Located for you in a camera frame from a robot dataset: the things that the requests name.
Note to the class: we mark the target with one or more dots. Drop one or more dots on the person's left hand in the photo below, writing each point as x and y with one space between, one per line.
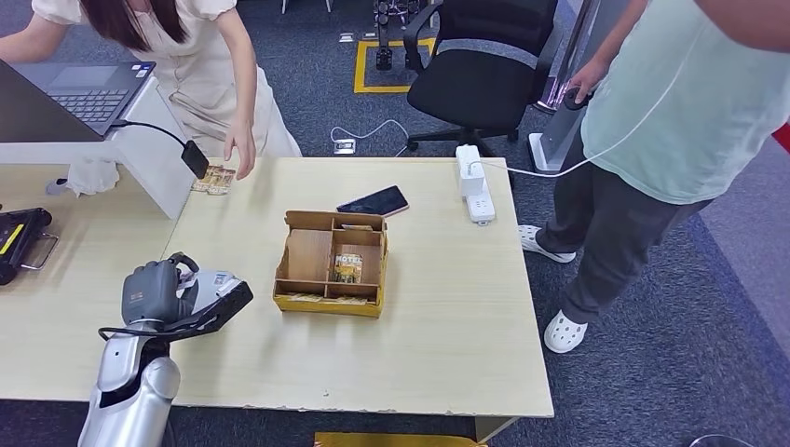
242 145

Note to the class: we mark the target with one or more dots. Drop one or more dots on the person's right hand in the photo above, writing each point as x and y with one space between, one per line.
586 77

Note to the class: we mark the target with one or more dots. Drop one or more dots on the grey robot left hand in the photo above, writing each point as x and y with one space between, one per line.
151 296

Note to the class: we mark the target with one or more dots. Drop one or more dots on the hotel key card autumn trees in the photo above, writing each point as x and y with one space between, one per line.
348 268

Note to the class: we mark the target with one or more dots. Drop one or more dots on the person's left forearm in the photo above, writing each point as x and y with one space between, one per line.
747 21
245 80

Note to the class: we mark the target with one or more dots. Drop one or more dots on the person's right forearm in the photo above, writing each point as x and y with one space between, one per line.
620 31
18 48

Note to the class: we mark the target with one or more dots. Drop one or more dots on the grey card reader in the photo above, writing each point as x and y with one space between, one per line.
213 284

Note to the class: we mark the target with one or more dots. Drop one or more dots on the person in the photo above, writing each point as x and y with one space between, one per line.
197 74
679 111

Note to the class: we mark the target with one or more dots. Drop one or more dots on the black power adapter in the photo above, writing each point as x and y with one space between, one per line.
195 159

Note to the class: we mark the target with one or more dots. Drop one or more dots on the silver floor stand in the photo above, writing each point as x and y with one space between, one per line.
558 136

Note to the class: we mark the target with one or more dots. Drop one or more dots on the white laptop riser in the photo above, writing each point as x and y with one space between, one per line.
148 154

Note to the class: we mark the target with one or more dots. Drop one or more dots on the metal floor socket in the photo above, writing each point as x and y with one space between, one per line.
344 147

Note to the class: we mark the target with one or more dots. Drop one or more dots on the black office chair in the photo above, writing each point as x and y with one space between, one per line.
475 86

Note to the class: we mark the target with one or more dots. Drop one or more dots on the wooden compartment box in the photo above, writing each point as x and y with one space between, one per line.
308 253

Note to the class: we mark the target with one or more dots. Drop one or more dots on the white crumpled tissue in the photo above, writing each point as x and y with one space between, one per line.
92 176

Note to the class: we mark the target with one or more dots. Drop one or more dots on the yellow floor tape square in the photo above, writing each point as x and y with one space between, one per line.
359 68

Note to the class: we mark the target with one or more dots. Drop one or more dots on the black smartphone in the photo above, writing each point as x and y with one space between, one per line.
373 202

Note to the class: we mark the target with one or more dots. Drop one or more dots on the black device with yellow label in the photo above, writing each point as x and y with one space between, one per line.
24 228

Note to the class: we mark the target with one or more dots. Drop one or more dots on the grey desk grommet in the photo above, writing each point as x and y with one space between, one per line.
55 187

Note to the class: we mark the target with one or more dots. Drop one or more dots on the white charger plug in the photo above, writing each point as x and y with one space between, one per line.
472 179

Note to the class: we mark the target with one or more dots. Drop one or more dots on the dark grey laptop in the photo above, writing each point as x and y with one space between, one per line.
92 98

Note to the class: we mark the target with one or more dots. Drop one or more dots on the black equipment base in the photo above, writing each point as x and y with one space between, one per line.
384 58

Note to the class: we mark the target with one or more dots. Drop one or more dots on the white power strip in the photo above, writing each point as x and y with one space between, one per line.
480 207

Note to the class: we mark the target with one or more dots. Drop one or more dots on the white clog shoe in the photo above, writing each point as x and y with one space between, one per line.
565 333
546 245

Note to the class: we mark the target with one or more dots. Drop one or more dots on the red object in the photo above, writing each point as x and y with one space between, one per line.
784 137

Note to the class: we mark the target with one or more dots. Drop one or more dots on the yellow board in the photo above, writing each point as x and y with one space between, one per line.
395 440

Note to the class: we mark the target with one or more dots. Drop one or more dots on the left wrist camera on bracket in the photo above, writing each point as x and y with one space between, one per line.
228 305

